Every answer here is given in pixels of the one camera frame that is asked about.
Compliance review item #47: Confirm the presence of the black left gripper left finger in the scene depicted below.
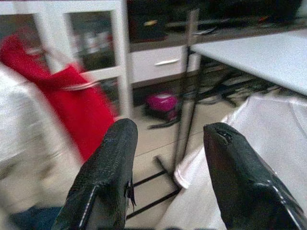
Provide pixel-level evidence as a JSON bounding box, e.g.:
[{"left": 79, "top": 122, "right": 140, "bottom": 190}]
[{"left": 51, "top": 118, "right": 139, "bottom": 230}]

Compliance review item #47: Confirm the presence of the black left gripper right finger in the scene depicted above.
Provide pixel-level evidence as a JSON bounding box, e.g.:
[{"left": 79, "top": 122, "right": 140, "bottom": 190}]
[{"left": 202, "top": 122, "right": 305, "bottom": 230}]

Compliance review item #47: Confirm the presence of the plain white garment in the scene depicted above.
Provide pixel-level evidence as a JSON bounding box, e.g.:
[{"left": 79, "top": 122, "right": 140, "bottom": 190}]
[{"left": 155, "top": 92, "right": 307, "bottom": 230}]

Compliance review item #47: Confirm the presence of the chrome and black clothes rack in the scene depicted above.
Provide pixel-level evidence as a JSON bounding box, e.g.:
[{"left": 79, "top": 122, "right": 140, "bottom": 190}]
[{"left": 124, "top": 9, "right": 238, "bottom": 220}]

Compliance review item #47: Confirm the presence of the navy blue garment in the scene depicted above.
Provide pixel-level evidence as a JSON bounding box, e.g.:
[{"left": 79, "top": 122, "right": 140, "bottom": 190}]
[{"left": 9, "top": 206, "right": 63, "bottom": 230}]

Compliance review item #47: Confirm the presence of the red shirt with white trim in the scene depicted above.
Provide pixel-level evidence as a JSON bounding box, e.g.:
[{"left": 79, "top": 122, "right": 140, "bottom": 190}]
[{"left": 0, "top": 31, "right": 118, "bottom": 163}]

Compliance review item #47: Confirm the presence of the white zip jacket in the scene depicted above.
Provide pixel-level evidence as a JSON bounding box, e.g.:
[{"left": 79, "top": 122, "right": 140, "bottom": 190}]
[{"left": 0, "top": 69, "right": 82, "bottom": 214}]

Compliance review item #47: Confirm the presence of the pink vacuum cleaner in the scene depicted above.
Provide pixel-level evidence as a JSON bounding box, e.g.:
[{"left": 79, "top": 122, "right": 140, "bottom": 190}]
[{"left": 143, "top": 92, "right": 183, "bottom": 131}]

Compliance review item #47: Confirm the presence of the white folding table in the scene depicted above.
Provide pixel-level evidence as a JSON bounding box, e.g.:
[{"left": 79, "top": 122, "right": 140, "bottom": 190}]
[{"left": 190, "top": 30, "right": 307, "bottom": 106}]

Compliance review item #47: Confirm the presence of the white drawer unit dark top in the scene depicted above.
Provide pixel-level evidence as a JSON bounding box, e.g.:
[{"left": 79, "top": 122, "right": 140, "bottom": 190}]
[{"left": 129, "top": 23, "right": 307, "bottom": 84}]

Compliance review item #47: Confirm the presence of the white glass-door cabinet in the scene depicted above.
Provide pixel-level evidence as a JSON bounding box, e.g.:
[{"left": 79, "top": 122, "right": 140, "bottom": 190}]
[{"left": 0, "top": 0, "right": 134, "bottom": 118}]

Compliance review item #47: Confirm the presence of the dark brown speaker box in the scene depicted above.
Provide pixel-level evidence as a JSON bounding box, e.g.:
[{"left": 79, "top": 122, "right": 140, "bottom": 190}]
[{"left": 127, "top": 0, "right": 170, "bottom": 44}]

